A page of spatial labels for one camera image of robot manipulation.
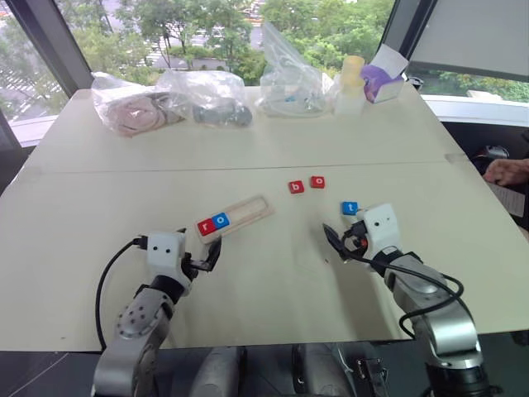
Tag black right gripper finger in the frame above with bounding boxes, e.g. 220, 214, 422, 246
322, 222, 348, 261

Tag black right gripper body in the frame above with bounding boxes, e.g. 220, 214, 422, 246
341, 220, 371, 261

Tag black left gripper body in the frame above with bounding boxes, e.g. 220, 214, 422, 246
181, 251, 215, 283

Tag wooden letter tray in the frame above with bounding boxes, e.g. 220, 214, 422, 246
193, 194, 276, 246

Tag person's bare hand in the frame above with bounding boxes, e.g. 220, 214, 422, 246
482, 158, 529, 187

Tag grey rounded housing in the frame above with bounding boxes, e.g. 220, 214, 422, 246
192, 346, 247, 397

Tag plastic bag with grey parts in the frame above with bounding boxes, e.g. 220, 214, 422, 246
156, 69, 254, 129

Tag plastic bag with pink cloth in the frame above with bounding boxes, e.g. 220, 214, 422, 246
90, 71, 187, 137

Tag white plastic container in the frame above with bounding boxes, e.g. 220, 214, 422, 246
332, 80, 367, 117

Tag purple tissue box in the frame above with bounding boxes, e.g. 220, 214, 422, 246
360, 43, 410, 103

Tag smartphone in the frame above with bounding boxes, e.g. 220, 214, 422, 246
488, 181, 527, 217

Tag clear plastic bag white items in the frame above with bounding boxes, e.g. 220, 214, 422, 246
255, 22, 336, 119

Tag yellow stacked cups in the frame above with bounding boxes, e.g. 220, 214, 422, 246
339, 55, 367, 88

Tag grey roller blind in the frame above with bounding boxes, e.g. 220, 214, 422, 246
407, 0, 529, 82

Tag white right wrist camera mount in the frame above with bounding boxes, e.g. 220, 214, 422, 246
355, 203, 401, 258

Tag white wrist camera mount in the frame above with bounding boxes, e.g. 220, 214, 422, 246
355, 203, 401, 258
146, 232, 194, 297

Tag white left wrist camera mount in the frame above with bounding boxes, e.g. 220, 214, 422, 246
146, 232, 194, 297

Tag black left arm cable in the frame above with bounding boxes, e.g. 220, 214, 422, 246
94, 236, 149, 351

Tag metal bracket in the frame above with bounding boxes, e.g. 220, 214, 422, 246
355, 357, 388, 384

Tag dark window frame post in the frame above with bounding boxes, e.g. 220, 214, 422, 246
6, 0, 93, 90
382, 0, 439, 63

